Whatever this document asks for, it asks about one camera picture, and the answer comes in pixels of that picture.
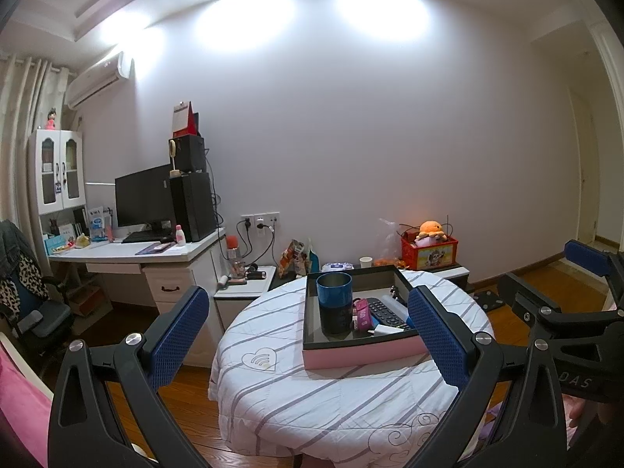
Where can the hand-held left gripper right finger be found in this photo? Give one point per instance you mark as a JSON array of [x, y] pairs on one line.
[[436, 336]]

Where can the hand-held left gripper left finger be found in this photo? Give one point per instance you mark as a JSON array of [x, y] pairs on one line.
[[178, 336]]

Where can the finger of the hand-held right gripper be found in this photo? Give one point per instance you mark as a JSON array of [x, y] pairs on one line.
[[585, 256], [560, 309]]

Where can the clear tube blue cap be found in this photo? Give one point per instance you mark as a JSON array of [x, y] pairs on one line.
[[409, 321]]

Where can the white charger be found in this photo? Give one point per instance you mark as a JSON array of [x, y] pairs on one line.
[[387, 331]]

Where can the black remote control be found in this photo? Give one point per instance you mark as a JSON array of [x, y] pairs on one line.
[[385, 312]]

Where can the black crinkled snack packet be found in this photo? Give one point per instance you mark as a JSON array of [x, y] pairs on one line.
[[397, 295]]

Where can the keys with magenta tag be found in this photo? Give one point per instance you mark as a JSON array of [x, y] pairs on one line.
[[363, 317]]

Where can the grey box tray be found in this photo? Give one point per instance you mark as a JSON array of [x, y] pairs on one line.
[[360, 353]]

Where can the blue black cup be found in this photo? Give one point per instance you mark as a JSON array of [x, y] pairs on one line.
[[334, 297]]

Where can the person's right hand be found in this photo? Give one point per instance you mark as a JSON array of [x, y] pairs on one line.
[[582, 412]]

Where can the white desk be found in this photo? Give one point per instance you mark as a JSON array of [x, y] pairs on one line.
[[195, 278]]

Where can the black floor scale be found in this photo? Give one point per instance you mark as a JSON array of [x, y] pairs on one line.
[[487, 300]]

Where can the white nightstand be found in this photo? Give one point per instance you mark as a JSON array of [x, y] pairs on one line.
[[239, 302]]

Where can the red printed box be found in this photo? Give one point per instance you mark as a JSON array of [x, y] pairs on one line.
[[431, 256]]

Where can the white door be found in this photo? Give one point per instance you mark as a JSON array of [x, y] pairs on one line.
[[582, 165]]

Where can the purple mouse pad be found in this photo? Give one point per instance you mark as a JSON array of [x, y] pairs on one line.
[[156, 248]]

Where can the red-capped water bottle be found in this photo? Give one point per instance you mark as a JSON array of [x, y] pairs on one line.
[[235, 258]]

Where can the brown cardboard box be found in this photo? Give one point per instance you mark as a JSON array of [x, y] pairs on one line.
[[87, 301]]

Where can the pink lotion bottle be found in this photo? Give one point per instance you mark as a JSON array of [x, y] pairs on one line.
[[180, 236]]

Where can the small black device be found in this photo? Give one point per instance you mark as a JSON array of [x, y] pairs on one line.
[[256, 272]]

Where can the lilac printed cloth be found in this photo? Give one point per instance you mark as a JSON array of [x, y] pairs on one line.
[[491, 421]]

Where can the paper cup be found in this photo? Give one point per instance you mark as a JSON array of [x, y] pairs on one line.
[[366, 262]]

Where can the orange plush toy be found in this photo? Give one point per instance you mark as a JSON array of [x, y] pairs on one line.
[[431, 231]]

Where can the black keyboard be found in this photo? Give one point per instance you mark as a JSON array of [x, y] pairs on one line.
[[144, 237]]

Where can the clear plastic bag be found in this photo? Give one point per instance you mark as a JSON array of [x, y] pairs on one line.
[[391, 239]]

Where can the white striped quilt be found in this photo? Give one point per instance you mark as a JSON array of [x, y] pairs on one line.
[[341, 399]]

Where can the purple white tissue pack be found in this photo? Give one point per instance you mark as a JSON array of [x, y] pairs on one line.
[[337, 266]]

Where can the black computer tower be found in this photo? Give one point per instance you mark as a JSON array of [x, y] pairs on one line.
[[192, 207]]

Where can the black office chair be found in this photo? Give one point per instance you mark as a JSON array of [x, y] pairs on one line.
[[44, 321]]

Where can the orange snack bag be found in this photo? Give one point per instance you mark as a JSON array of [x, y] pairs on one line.
[[291, 258]]

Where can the blue white carton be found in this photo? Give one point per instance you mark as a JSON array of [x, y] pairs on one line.
[[97, 224]]

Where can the black computer monitor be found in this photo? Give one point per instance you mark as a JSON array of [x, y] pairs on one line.
[[144, 195]]

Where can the blue white snack bag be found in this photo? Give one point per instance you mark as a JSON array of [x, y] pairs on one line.
[[311, 258]]

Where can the blue tissue box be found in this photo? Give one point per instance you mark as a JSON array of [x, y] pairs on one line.
[[54, 244]]

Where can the pink blanket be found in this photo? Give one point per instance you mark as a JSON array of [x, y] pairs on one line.
[[19, 409]]

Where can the yellow hair brush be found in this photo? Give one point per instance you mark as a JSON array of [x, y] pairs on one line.
[[172, 156]]

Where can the dark jacket leopard lining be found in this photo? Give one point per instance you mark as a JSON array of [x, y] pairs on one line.
[[12, 263]]

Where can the black speaker box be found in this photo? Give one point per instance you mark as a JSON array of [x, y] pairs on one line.
[[190, 153]]

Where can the white glass-door cabinet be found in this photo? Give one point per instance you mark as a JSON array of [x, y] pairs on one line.
[[53, 170]]

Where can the red white calendar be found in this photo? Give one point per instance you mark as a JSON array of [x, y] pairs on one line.
[[184, 119]]

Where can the pink doll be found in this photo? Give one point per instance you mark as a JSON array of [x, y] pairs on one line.
[[51, 121]]

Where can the white air conditioner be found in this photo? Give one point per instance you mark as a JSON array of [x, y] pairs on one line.
[[97, 83]]

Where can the wall power outlet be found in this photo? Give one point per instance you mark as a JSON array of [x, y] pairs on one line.
[[261, 217]]

